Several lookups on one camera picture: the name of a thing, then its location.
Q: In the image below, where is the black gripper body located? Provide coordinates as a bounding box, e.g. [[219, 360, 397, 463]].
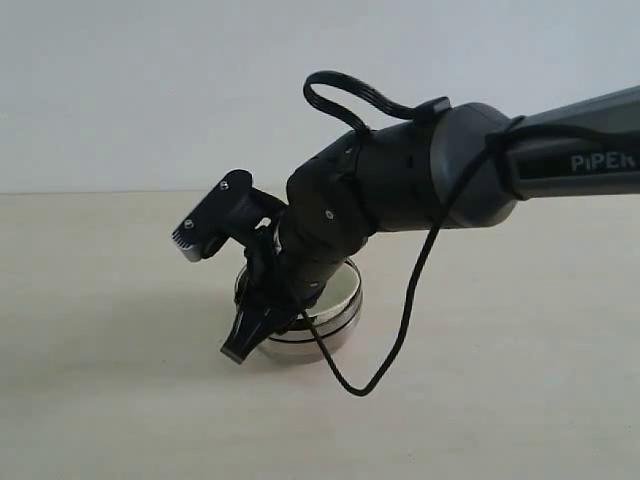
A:
[[244, 210, 351, 311]]

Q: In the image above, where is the smooth steel bowl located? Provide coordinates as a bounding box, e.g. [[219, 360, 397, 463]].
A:
[[259, 294, 363, 365]]

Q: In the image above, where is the white ceramic bowl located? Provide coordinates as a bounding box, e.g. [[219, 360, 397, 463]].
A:
[[234, 261, 362, 338]]

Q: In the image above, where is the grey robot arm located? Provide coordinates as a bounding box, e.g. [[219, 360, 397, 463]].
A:
[[220, 88, 639, 362]]

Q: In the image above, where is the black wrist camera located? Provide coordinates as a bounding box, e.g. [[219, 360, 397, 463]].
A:
[[171, 169, 286, 263]]

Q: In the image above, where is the flat black ribbon cable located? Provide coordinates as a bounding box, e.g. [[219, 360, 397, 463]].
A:
[[302, 71, 451, 134]]

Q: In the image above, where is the thin black cable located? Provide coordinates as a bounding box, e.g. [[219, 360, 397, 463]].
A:
[[294, 114, 640, 399]]

